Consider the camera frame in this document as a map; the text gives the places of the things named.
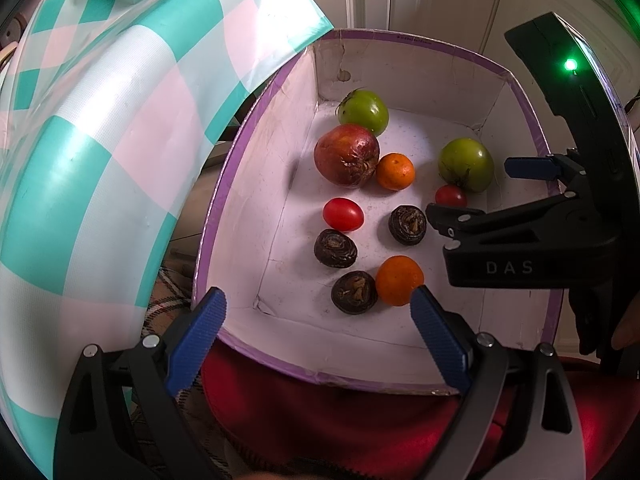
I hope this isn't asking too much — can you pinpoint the red cherry tomato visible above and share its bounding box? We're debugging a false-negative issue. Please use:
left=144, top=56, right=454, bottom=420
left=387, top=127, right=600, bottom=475
left=435, top=184, right=468, bottom=208
left=322, top=197, right=365, bottom=232

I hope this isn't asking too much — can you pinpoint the red cloth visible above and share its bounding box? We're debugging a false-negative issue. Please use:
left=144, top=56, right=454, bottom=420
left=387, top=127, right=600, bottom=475
left=200, top=344, right=640, bottom=480

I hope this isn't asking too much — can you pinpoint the person's right hand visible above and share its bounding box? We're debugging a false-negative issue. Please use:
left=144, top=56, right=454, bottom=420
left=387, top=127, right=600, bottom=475
left=612, top=295, right=640, bottom=352

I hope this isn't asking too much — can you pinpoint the teal pink checked tablecloth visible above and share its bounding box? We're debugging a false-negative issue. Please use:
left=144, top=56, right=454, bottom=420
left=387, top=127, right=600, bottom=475
left=0, top=0, right=334, bottom=480

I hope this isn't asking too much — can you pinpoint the small orange mandarin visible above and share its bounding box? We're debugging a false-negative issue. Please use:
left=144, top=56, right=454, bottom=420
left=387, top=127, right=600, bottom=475
left=376, top=153, right=416, bottom=191

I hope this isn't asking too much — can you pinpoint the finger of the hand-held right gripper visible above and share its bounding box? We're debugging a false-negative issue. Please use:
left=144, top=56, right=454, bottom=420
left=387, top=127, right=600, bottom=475
left=505, top=150, right=588, bottom=196
left=426, top=194, right=618, bottom=251

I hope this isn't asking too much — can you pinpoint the white box with purple rim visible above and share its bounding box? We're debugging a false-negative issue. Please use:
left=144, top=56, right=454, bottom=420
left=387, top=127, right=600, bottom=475
left=191, top=28, right=566, bottom=397

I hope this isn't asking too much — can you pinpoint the red apple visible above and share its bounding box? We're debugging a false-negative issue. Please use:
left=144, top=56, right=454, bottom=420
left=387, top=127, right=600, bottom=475
left=314, top=123, right=381, bottom=188

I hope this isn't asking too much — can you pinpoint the green tomato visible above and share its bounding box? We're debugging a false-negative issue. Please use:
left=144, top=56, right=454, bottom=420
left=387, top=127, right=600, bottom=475
left=438, top=137, right=495, bottom=194
left=336, top=88, right=390, bottom=137

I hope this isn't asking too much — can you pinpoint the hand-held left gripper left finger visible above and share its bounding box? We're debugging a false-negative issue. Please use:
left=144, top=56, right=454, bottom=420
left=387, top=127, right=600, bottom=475
left=52, top=286, right=228, bottom=480

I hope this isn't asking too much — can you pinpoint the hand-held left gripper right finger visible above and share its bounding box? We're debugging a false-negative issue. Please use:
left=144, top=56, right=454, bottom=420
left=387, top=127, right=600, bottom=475
left=410, top=285, right=586, bottom=480

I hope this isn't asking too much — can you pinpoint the dark water chestnut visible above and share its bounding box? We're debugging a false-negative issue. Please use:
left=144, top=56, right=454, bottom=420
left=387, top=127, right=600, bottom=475
left=389, top=204, right=429, bottom=246
left=314, top=229, right=358, bottom=269
left=331, top=270, right=379, bottom=315

